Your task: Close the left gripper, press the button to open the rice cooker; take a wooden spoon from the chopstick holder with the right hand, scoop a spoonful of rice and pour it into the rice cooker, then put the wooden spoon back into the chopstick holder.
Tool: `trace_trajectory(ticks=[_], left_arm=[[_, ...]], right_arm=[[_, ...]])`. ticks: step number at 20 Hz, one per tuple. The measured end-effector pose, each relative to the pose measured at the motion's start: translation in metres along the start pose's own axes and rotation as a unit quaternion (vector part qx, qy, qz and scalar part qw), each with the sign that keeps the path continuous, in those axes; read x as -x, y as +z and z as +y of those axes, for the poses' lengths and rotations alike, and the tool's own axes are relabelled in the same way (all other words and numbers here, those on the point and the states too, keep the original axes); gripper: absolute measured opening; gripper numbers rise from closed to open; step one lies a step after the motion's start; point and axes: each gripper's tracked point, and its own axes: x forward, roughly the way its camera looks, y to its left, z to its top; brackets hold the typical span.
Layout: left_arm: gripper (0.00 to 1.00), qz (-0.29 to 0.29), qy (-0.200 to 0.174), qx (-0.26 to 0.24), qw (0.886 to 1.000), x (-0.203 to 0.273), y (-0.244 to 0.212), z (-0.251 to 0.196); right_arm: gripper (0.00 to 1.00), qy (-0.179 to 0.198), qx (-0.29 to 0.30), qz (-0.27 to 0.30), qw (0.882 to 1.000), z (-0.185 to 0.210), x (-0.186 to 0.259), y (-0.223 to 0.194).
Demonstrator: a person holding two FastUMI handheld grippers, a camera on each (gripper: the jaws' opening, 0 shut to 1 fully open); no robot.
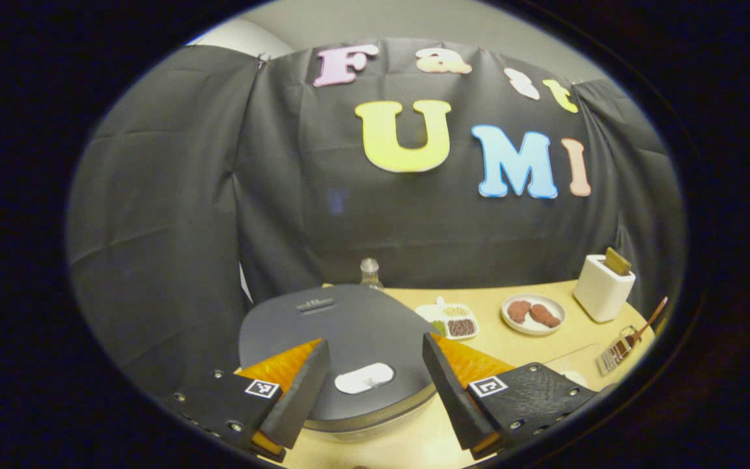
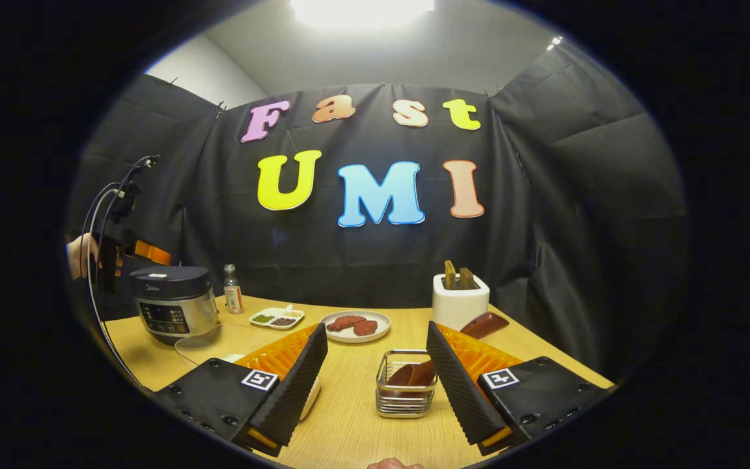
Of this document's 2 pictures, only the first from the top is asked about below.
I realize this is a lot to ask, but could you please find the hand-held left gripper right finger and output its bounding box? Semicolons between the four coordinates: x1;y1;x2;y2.
422;332;598;461

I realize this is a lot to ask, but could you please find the white divided dish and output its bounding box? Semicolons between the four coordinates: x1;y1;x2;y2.
414;296;480;341

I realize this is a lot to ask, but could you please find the dark wooden spoon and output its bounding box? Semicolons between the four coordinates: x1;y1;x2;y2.
609;296;669;365

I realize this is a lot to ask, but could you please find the black backdrop cloth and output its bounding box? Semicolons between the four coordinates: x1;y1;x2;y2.
66;38;687;391

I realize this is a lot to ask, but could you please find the dark grey rice cooker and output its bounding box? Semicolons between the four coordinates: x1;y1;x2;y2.
238;283;442;434

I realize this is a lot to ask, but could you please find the small glass bottle red label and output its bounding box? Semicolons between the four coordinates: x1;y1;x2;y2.
359;257;384;291

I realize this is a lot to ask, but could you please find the wide wooden board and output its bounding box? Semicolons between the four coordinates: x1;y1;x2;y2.
604;247;633;276

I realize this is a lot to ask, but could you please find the white ceramic holder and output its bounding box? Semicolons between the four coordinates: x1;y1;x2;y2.
573;254;637;324

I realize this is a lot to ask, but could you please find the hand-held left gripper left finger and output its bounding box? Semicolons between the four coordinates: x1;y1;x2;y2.
170;339;331;463

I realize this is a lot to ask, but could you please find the round white plate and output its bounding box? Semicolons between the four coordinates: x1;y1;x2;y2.
501;293;567;337

